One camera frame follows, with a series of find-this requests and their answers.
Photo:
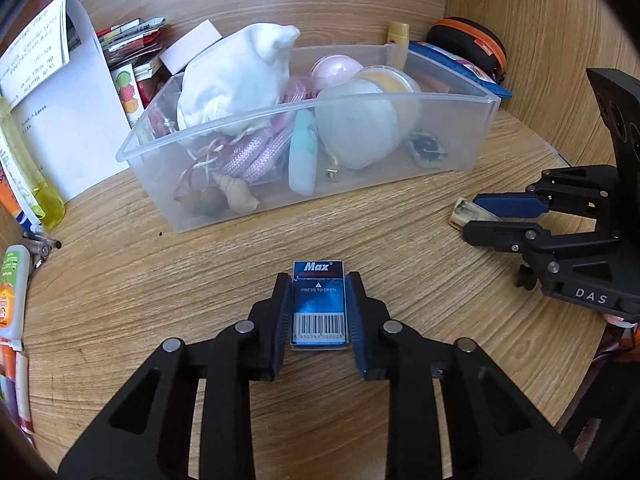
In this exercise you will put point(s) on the small black white charm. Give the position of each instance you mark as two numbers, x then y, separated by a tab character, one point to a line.
426	149

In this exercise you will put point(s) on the beige shell charm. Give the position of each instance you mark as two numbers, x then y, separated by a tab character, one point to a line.
237	192

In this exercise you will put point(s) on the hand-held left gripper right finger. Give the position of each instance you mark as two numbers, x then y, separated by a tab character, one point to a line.
356	320

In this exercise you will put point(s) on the mint green tube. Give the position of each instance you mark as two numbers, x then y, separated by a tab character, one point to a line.
302	160

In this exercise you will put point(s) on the white cloth pouch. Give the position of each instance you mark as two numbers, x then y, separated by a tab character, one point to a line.
230	75

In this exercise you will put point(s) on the stack of books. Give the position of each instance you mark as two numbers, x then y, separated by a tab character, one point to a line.
135	45

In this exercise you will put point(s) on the clear plastic bin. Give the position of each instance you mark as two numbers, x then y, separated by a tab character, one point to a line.
440	125

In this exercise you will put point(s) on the yellow green bottle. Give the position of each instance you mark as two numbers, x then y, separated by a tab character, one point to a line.
37	185

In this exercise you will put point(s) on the small silver charm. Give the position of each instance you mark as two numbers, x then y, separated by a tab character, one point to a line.
332	174

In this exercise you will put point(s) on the pink round container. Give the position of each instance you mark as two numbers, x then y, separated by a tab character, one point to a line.
335	71

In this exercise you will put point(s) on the small tan block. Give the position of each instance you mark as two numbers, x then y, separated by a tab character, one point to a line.
470	212

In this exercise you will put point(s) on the black orange zip case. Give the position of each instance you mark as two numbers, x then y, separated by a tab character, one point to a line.
470	40

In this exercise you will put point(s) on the yellow tube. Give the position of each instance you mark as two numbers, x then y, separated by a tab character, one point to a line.
397	40

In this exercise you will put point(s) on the orange white tube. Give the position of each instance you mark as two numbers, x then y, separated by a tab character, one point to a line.
12	200

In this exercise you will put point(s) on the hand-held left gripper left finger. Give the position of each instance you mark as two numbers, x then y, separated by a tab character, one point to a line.
284	310

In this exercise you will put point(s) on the clear jar yellow contents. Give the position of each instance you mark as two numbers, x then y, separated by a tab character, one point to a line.
395	85

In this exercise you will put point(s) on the white paper sheet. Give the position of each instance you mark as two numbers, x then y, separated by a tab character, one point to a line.
65	125

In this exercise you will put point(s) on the brown green bead charm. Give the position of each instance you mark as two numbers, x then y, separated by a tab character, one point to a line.
210	202

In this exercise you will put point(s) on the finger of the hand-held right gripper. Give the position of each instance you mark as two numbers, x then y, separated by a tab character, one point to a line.
500	235
510	205

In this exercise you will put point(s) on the fruit print booklet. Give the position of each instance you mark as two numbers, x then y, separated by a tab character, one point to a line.
127	95

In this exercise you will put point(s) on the blue patchwork pouch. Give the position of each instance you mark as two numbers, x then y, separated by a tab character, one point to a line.
470	72

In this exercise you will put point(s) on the red packet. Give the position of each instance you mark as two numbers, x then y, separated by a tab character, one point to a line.
20	390

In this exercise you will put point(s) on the bundle of dark pens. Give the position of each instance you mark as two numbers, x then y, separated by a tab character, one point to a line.
42	247

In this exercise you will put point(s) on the small white box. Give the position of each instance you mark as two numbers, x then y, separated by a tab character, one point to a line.
187	45

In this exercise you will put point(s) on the blue staple box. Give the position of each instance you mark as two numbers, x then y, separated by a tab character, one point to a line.
319	305

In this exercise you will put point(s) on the white orange glue bottle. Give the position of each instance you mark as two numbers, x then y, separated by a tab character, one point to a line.
12	290

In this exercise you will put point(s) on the wooden desktop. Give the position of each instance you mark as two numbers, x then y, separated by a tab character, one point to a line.
175	285

